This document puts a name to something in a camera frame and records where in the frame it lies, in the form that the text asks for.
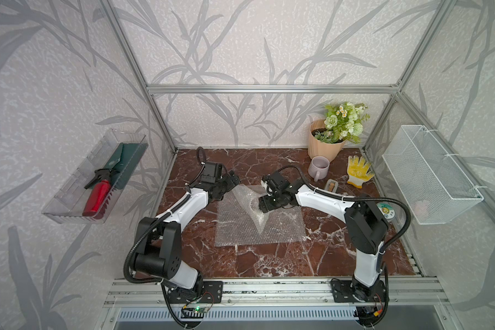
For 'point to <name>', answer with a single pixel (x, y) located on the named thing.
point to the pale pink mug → (318, 167)
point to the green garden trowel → (124, 161)
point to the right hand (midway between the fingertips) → (265, 203)
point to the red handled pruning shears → (98, 194)
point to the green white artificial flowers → (344, 122)
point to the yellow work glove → (357, 171)
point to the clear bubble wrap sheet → (239, 221)
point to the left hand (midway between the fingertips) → (235, 182)
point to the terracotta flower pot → (316, 148)
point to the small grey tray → (331, 185)
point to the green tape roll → (386, 210)
